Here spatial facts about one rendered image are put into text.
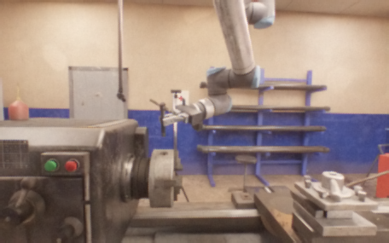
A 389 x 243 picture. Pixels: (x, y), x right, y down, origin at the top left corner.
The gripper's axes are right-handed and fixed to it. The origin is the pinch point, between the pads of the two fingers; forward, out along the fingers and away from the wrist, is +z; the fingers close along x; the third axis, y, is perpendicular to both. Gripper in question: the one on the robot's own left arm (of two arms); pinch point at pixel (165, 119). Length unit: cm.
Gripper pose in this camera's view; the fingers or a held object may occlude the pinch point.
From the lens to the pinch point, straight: 75.8
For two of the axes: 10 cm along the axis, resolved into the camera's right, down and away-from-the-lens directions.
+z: -8.0, 2.5, -5.4
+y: 0.0, -9.1, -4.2
